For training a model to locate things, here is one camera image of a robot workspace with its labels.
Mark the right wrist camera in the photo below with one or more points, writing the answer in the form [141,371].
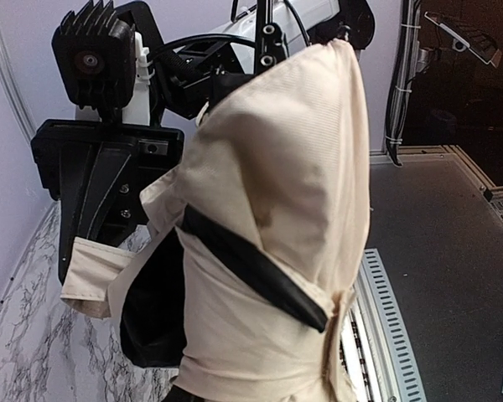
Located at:
[102,52]

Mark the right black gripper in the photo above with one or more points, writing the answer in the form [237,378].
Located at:
[95,169]

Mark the beige folding umbrella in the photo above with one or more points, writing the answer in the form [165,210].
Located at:
[271,207]

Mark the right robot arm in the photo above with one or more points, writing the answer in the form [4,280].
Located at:
[198,71]

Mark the left aluminium frame post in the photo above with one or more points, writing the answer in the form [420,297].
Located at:
[13,94]

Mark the front aluminium rail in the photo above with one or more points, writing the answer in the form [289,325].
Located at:
[375,348]

